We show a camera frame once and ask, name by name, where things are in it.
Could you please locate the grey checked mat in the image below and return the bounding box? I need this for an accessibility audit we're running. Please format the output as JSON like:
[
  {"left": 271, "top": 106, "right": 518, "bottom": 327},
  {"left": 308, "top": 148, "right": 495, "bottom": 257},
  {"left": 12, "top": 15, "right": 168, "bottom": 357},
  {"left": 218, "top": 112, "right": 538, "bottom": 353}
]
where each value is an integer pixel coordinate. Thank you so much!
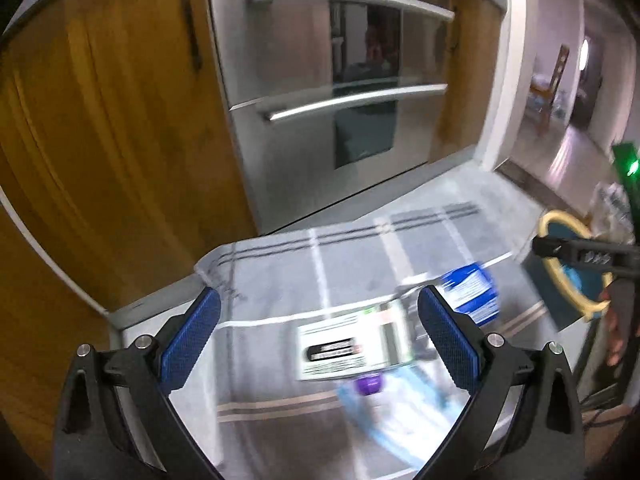
[{"left": 194, "top": 200, "right": 557, "bottom": 480}]

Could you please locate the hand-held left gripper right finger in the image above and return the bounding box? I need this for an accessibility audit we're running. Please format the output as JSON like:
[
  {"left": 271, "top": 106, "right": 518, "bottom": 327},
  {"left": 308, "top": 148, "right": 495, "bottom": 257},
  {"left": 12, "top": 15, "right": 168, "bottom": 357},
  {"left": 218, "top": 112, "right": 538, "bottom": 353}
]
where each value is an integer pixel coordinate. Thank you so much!
[{"left": 417, "top": 284, "right": 586, "bottom": 480}]

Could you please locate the large wooden cabinet door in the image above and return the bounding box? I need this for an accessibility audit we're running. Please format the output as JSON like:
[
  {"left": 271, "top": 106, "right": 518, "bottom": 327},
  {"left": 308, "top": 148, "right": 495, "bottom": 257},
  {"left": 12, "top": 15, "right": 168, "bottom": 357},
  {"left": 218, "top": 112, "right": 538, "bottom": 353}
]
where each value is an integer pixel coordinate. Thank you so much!
[{"left": 0, "top": 0, "right": 259, "bottom": 312}]

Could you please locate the white labelled box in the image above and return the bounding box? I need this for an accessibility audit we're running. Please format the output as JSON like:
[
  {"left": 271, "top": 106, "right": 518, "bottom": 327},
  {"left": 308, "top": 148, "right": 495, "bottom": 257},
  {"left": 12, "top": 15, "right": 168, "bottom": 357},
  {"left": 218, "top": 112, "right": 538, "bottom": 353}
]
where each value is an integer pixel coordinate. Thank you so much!
[{"left": 295, "top": 304, "right": 415, "bottom": 382}]

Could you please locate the stainless steel double oven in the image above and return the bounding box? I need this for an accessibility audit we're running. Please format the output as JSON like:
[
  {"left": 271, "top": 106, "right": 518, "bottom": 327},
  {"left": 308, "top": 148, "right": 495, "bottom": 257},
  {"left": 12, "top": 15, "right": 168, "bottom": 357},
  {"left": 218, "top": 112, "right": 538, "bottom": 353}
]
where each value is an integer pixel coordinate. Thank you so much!
[{"left": 204, "top": 0, "right": 459, "bottom": 234}]

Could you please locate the narrow wooden cabinet door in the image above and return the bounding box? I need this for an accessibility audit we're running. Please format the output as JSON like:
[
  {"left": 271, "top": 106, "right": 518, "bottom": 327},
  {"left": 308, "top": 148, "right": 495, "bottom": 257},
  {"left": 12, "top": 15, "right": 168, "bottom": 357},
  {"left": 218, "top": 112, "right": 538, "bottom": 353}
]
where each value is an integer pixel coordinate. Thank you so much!
[{"left": 430, "top": 0, "right": 504, "bottom": 162}]

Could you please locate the wooden dining table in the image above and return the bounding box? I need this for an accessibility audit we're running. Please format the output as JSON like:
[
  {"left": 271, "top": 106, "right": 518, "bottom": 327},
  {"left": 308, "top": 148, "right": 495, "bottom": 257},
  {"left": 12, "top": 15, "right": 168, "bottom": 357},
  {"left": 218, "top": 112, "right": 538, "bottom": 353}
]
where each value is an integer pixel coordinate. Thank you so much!
[{"left": 529, "top": 79, "right": 556, "bottom": 107}]

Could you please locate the clear plastic bag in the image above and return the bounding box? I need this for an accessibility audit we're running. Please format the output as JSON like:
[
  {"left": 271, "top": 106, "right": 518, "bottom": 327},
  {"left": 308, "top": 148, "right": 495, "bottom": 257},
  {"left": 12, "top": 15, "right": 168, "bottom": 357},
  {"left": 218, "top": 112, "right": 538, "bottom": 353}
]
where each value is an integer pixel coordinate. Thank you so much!
[{"left": 589, "top": 182, "right": 637, "bottom": 242}]

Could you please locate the black cabinet door handle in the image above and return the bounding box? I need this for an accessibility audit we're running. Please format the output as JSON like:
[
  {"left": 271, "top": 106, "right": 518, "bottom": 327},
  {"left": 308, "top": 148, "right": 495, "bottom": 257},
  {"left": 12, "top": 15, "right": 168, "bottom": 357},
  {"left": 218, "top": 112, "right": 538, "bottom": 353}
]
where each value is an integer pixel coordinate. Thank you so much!
[
  {"left": 447, "top": 7, "right": 461, "bottom": 57},
  {"left": 178, "top": 0, "right": 204, "bottom": 72}
]

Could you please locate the wooden chair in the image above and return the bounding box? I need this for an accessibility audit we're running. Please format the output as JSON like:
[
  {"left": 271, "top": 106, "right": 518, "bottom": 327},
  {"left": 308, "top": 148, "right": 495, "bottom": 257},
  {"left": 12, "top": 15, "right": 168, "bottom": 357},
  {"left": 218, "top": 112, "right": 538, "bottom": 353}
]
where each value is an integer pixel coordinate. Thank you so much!
[{"left": 537, "top": 43, "right": 571, "bottom": 134}]

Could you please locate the blue bin with yellow rim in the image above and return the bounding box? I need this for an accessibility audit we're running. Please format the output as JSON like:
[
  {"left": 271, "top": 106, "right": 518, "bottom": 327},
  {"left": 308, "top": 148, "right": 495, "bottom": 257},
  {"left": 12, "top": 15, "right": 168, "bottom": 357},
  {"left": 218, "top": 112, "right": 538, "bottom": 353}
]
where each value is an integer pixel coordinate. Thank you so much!
[{"left": 522, "top": 209, "right": 619, "bottom": 329}]

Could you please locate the dark threshold strip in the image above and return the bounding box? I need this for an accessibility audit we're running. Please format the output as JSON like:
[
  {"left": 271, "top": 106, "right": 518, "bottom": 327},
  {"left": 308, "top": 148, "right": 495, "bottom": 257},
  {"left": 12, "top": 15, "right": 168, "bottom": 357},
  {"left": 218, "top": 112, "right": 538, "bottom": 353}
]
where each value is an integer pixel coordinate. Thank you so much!
[{"left": 495, "top": 158, "right": 567, "bottom": 212}]

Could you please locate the low wooden cabinet door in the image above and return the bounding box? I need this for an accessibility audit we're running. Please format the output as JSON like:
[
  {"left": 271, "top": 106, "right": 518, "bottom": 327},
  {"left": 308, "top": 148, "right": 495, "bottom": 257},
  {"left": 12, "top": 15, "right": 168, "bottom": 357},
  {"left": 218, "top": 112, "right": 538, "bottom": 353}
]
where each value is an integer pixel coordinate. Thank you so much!
[{"left": 0, "top": 192, "right": 126, "bottom": 466}]

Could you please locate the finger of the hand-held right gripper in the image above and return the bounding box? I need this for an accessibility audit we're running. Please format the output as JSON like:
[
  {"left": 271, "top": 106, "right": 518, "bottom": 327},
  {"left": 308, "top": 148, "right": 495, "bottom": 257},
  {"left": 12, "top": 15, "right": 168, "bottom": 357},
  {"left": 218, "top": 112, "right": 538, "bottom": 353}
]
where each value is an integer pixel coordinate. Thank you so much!
[{"left": 531, "top": 235, "right": 640, "bottom": 274}]

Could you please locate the blue printed packet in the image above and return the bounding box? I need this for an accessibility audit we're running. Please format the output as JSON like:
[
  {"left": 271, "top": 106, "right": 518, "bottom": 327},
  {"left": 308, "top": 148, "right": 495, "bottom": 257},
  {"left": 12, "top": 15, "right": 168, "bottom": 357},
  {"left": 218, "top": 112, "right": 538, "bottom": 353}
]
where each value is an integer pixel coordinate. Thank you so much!
[{"left": 439, "top": 262, "right": 503, "bottom": 326}]

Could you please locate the person's right hand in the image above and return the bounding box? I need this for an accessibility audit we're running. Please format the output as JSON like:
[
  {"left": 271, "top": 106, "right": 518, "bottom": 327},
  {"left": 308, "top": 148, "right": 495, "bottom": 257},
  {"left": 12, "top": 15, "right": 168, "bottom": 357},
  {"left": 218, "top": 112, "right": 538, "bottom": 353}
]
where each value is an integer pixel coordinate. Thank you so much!
[{"left": 599, "top": 280, "right": 640, "bottom": 368}]

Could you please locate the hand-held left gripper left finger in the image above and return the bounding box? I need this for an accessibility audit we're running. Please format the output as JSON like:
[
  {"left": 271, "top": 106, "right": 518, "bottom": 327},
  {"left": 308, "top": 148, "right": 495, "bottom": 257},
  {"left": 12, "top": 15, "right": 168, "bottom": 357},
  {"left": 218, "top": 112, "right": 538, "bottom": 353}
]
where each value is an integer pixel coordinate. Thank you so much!
[{"left": 52, "top": 286, "right": 223, "bottom": 480}]

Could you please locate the small purple capped bottle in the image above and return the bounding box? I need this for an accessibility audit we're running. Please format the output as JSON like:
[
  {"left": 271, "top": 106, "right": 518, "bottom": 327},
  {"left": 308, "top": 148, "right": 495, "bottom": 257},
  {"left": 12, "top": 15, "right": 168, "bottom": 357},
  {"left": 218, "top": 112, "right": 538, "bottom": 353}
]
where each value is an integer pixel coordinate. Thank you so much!
[{"left": 353, "top": 373, "right": 387, "bottom": 395}]

